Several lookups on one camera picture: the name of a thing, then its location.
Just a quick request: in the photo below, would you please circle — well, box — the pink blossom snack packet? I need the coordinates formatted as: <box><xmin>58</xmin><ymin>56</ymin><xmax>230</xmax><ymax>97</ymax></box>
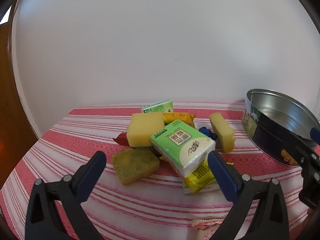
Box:
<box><xmin>191</xmin><ymin>218</ymin><xmax>224</xmax><ymax>240</ymax></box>

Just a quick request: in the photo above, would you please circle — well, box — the blue cloth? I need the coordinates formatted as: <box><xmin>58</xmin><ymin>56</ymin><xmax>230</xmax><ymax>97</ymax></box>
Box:
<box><xmin>199</xmin><ymin>127</ymin><xmax>217</xmax><ymax>141</ymax></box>

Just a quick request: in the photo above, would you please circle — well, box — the worn green speckled sponge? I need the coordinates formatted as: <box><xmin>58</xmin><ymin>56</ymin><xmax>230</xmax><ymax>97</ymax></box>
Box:
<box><xmin>111</xmin><ymin>148</ymin><xmax>160</xmax><ymax>185</ymax></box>

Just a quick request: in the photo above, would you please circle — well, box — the red snack packet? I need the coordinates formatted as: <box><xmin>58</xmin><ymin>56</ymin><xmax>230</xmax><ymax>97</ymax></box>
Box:
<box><xmin>113</xmin><ymin>132</ymin><xmax>129</xmax><ymax>146</ymax></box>

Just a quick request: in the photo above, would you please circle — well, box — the large green tissue pack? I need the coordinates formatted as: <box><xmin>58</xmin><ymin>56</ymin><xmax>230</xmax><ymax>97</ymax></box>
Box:
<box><xmin>150</xmin><ymin>120</ymin><xmax>216</xmax><ymax>178</ymax></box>

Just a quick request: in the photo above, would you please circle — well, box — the yellow sponge green backing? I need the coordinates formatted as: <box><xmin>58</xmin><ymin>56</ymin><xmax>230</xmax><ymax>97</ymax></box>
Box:
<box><xmin>126</xmin><ymin>112</ymin><xmax>165</xmax><ymax>148</ymax></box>

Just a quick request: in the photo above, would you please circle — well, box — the orange yellow snack packet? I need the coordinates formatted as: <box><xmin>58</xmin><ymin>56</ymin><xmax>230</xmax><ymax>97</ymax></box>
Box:
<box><xmin>162</xmin><ymin>112</ymin><xmax>195</xmax><ymax>128</ymax></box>

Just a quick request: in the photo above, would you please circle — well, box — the small green tissue pack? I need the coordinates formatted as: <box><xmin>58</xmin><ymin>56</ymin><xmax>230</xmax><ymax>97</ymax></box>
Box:
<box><xmin>140</xmin><ymin>100</ymin><xmax>174</xmax><ymax>113</ymax></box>

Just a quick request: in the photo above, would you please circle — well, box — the round metal cookie tin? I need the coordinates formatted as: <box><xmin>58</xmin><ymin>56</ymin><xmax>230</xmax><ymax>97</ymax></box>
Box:
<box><xmin>242</xmin><ymin>89</ymin><xmax>319</xmax><ymax>166</ymax></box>

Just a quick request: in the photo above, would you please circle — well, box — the brown wooden door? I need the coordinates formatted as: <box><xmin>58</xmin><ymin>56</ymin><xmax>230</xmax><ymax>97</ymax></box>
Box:
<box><xmin>0</xmin><ymin>0</ymin><xmax>38</xmax><ymax>185</ymax></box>

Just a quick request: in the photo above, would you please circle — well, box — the pink striped bed cover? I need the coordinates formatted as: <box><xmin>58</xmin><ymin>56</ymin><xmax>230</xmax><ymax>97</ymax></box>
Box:
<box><xmin>1</xmin><ymin>102</ymin><xmax>307</xmax><ymax>239</ymax></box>

